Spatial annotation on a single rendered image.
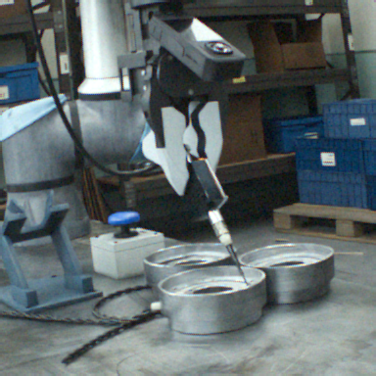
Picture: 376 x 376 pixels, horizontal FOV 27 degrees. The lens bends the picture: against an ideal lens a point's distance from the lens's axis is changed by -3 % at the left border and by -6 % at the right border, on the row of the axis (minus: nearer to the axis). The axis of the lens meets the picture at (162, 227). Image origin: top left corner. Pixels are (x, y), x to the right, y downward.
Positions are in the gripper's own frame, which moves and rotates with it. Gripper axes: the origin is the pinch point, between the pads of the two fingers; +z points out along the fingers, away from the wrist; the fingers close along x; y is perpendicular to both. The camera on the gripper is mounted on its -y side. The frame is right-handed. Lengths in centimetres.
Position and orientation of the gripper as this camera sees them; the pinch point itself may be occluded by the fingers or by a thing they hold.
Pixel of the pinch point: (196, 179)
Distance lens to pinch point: 82.5
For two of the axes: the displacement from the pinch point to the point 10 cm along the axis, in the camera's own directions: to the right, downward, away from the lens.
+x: -8.4, 1.9, -5.1
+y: -5.3, -0.9, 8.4
